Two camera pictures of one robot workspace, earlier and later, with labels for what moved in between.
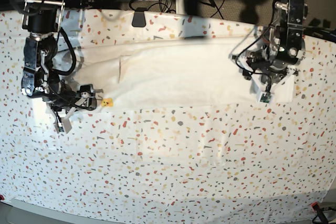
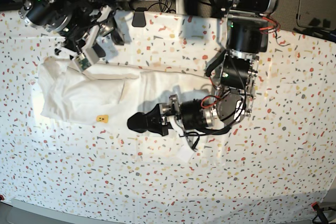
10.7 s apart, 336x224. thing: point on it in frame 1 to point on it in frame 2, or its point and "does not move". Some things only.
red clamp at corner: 315,205 does not move
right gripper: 274,56 to 156,120
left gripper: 62,95 to 100,22
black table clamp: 139,19 does not move
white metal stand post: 180,1 does not move
